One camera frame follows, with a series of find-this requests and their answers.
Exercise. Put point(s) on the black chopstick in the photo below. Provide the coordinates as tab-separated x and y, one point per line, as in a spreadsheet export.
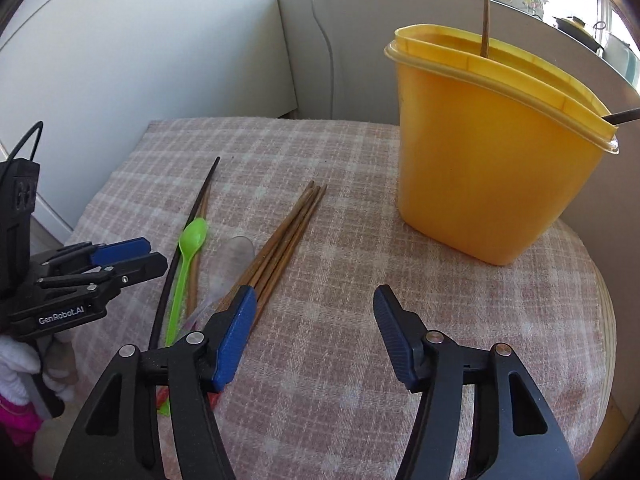
622	117
158	310

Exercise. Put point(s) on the person's left hand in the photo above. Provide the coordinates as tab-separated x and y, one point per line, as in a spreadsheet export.
17	367

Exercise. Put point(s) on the green plastic spoon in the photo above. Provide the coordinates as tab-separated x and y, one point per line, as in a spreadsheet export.
187	270

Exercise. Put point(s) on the white and teal kettle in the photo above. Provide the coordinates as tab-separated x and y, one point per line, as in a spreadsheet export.
624	57

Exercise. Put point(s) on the yellow plastic container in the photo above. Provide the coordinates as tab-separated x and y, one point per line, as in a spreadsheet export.
490	160

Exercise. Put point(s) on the clear plastic spoon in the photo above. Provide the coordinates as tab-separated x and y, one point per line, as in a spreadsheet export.
232	260

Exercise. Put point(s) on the black pot with yellow lid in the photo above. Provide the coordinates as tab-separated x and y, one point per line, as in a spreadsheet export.
577	30

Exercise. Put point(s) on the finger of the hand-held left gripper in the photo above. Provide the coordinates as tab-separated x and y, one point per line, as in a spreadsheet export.
122	250
145	266

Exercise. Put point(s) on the pink checked cloth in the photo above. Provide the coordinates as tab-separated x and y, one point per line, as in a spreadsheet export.
350	185

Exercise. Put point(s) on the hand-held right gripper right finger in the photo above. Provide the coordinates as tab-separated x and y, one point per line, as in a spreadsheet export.
395	340

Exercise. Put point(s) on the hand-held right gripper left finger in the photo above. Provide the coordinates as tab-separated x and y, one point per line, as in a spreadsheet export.
237	340

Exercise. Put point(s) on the red plastic utensil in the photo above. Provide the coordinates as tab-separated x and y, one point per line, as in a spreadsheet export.
162	396

